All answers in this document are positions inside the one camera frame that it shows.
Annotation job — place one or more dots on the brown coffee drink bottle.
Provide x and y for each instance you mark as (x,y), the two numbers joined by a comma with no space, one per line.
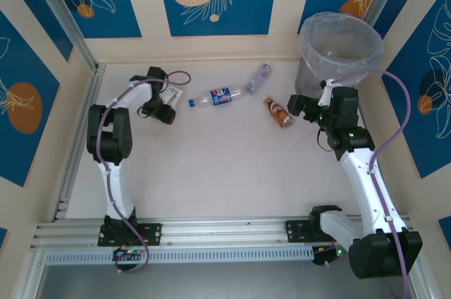
(277,111)

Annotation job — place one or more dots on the blue label cola bottle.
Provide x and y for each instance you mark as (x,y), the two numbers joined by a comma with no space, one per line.
(219,97)

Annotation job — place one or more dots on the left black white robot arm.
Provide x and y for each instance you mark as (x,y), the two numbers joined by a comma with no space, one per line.
(118,186)

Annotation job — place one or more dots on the grey waste bin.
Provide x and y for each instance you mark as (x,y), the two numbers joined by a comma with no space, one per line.
(306,80)

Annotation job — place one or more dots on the grey trash bin with liner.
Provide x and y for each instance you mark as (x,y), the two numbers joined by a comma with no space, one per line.
(373,48)

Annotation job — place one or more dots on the small blue label water bottle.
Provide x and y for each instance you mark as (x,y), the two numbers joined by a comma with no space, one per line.
(259,78)

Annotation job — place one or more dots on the left small controller board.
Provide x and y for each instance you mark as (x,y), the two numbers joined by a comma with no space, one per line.
(123,254)

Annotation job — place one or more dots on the small controller board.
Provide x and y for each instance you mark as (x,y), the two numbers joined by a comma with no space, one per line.
(329,255)
(123,254)

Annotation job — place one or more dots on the right small controller board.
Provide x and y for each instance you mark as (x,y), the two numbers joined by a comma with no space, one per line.
(329,255)

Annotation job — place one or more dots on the grey metal shelf panel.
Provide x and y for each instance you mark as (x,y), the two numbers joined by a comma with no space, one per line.
(225,281)

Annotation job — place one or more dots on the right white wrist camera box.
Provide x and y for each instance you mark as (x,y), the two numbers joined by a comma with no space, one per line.
(326,94)

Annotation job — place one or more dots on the left aluminium side rail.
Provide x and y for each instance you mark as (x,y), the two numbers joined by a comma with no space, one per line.
(93,87)

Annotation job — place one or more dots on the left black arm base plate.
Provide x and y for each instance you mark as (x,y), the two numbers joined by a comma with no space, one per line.
(155,233)

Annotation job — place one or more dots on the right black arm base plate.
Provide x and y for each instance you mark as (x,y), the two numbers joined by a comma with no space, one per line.
(296,230)

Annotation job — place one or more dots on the aluminium mounting rail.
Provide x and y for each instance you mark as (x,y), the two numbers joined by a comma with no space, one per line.
(218,232)

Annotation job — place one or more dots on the left aluminium frame post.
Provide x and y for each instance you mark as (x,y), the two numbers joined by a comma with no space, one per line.
(60,13)

